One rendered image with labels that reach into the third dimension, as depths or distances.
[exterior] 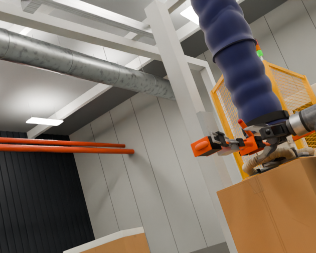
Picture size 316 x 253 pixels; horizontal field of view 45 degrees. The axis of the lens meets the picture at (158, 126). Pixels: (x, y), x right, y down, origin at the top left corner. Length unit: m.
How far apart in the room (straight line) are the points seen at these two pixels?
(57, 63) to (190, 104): 5.07
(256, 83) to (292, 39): 10.02
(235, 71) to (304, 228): 0.80
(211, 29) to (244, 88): 0.36
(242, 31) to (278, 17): 10.21
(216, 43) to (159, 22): 1.86
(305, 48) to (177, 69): 8.40
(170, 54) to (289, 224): 2.40
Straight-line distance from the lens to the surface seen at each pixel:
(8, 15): 3.84
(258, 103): 1.86
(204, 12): 2.08
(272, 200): 1.60
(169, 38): 3.70
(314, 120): 1.56
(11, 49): 7.52
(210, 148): 1.33
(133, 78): 9.83
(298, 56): 11.71
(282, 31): 12.05
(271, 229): 1.62
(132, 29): 4.41
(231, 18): 2.03
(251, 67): 1.92
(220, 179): 3.27
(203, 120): 3.33
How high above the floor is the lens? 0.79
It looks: 17 degrees up
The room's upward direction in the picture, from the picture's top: 18 degrees counter-clockwise
